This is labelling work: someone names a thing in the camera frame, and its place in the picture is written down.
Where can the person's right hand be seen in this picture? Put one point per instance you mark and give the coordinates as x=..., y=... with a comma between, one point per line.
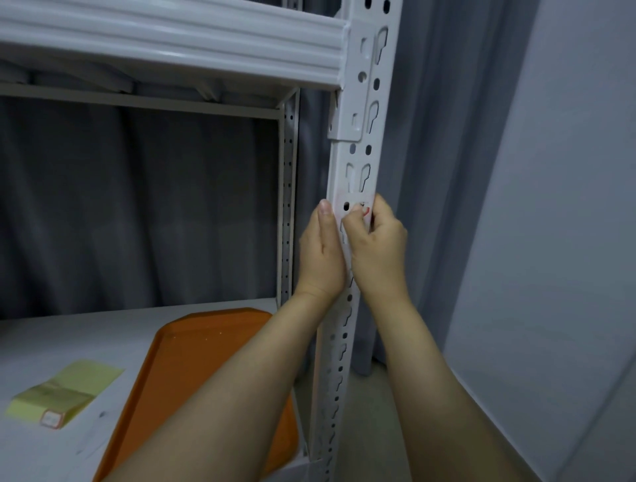
x=380, y=258

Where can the person's left forearm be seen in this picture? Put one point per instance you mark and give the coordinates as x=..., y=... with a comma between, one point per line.
x=238, y=387

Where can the yellow folded paper packet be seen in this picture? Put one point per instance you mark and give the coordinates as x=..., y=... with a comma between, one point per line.
x=64, y=392

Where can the white ribbed rack beam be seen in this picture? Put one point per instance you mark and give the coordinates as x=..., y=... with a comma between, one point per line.
x=174, y=39

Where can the orange plastic tray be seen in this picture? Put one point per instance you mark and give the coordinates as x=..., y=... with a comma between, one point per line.
x=184, y=357

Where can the white thin rack crossbar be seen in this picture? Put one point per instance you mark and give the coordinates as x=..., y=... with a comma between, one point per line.
x=139, y=102

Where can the person's right forearm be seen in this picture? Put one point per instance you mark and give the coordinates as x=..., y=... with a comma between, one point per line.
x=427, y=392

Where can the person's left hand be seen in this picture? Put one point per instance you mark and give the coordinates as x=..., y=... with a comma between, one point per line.
x=320, y=258

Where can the grey curtain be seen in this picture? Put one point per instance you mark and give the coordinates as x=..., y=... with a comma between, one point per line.
x=139, y=208

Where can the person's left thumb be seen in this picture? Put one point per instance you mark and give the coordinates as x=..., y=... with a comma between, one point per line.
x=328, y=221

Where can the person's right thumb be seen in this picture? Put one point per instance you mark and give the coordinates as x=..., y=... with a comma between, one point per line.
x=355, y=221

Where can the white slim perforated rack post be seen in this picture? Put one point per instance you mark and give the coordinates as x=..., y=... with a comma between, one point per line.
x=287, y=198

